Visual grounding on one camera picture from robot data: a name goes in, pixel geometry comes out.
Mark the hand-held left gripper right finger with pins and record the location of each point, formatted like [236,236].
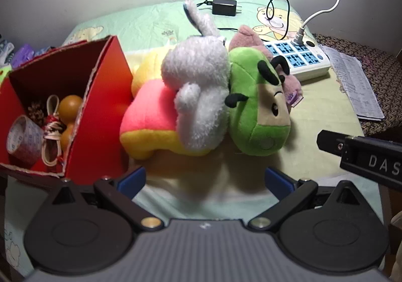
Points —
[276,181]

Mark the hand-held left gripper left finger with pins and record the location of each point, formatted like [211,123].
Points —
[132,179]

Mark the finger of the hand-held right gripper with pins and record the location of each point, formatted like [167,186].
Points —
[329,142]

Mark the yellow and pink plush toy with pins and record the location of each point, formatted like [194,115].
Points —
[147,112]

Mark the green plush toy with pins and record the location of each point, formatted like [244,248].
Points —
[251,112]

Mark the red cardboard box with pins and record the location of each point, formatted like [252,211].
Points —
[100,112]

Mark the light grey rabbit plush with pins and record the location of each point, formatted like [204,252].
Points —
[194,74]

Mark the pink bear plush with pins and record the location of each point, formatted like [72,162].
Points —
[248,38]

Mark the printed paper sheets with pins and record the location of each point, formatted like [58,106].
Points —
[355,87]

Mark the white and blue power strip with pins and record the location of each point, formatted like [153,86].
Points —
[311,68]

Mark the brown patterned cloth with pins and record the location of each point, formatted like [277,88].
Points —
[383,71]

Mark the orange ball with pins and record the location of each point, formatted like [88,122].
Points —
[70,107]

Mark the clear tape roll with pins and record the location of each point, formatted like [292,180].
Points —
[23,140]

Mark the brown pine cone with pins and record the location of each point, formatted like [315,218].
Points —
[36,113]

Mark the purple packet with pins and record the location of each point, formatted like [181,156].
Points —
[23,54]

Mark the black charger adapter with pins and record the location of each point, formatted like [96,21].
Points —
[223,7]

